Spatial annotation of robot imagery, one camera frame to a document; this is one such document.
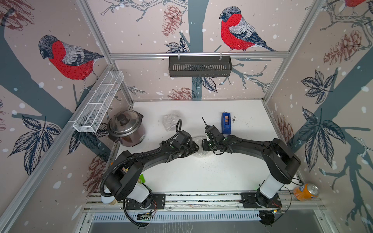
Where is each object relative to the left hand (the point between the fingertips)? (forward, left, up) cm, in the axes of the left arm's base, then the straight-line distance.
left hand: (200, 146), depth 86 cm
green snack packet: (-17, +34, -7) cm, 38 cm away
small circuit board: (-34, +28, -10) cm, 45 cm away
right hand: (+4, -1, -4) cm, 5 cm away
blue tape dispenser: (+19, -20, -4) cm, 28 cm away
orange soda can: (-25, -50, +2) cm, 56 cm away
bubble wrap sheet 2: (-4, -1, -1) cm, 4 cm away
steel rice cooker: (+8, +44, +8) cm, 46 cm away
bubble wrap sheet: (+18, +20, 0) cm, 28 cm away
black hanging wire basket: (+53, -1, +21) cm, 57 cm away
